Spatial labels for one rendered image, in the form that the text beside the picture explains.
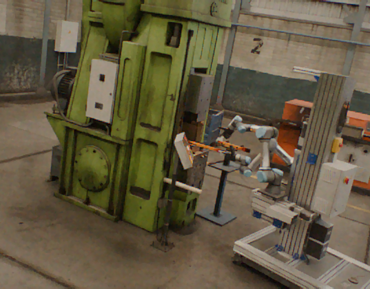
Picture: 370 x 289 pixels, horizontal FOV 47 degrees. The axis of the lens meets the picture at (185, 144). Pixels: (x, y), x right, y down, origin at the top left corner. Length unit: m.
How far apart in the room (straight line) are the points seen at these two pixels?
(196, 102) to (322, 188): 1.54
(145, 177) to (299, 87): 7.96
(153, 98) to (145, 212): 1.26
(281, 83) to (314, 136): 8.08
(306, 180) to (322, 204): 0.27
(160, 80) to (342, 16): 8.25
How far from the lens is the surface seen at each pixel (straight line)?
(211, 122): 8.40
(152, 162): 4.62
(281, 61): 12.16
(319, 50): 11.98
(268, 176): 4.09
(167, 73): 4.44
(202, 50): 4.68
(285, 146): 8.09
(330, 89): 4.08
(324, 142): 4.11
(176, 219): 4.92
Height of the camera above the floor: 2.17
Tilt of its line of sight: 15 degrees down
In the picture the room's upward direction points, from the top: 10 degrees clockwise
